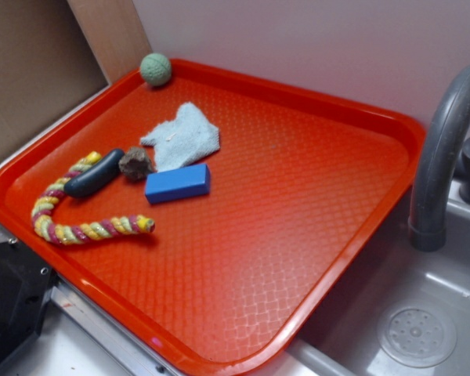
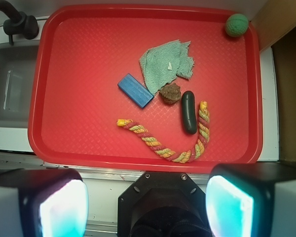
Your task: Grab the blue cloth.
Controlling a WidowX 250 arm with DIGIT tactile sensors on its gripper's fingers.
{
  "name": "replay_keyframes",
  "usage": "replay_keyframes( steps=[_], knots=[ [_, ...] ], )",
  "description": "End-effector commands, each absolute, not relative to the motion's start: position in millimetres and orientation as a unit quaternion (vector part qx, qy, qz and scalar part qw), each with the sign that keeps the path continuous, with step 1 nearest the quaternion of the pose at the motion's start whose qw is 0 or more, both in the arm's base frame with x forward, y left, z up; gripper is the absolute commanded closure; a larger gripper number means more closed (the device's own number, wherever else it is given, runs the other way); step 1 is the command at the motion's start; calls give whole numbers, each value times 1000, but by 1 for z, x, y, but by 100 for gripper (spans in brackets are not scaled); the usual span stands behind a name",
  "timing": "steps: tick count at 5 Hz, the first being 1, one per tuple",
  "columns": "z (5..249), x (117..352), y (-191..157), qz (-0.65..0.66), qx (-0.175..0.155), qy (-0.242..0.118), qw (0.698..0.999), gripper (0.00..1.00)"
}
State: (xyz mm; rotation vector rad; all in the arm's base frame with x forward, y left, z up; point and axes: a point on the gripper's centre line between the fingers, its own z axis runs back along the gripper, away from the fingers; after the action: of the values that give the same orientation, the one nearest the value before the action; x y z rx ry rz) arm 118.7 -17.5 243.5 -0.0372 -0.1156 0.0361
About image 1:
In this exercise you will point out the grey curved faucet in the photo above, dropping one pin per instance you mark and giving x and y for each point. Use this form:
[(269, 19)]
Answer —
[(446, 147)]

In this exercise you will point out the multicolour twisted rope toy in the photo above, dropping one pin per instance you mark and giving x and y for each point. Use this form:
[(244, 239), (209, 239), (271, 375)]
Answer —
[(55, 233)]

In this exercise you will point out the blue rectangular block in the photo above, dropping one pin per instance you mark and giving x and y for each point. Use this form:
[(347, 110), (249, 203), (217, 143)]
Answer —
[(177, 184)]

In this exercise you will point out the dark grey sausage toy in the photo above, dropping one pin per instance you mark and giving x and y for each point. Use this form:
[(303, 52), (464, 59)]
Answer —
[(96, 177)]

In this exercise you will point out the grey plastic sink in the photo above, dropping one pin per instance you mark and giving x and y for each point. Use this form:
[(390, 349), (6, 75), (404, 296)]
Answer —
[(340, 337)]

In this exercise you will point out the green textured ball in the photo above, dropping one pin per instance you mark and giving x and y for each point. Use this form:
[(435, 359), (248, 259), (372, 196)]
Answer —
[(156, 69)]

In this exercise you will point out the brown rock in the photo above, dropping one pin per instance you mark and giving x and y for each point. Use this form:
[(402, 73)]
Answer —
[(136, 165)]

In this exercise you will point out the brown cardboard panel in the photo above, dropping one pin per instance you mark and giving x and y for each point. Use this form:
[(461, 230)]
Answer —
[(56, 54)]

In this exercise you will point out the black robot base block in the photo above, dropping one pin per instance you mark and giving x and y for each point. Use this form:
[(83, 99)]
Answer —
[(26, 282)]

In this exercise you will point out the round sink drain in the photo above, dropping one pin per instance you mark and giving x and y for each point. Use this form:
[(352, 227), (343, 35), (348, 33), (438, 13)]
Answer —
[(416, 335)]

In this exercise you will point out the red plastic tray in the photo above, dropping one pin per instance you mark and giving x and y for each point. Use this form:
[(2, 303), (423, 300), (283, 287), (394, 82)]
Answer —
[(226, 280)]

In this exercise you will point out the light blue cloth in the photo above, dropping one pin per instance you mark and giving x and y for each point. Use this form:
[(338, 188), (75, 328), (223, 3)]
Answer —
[(183, 141)]

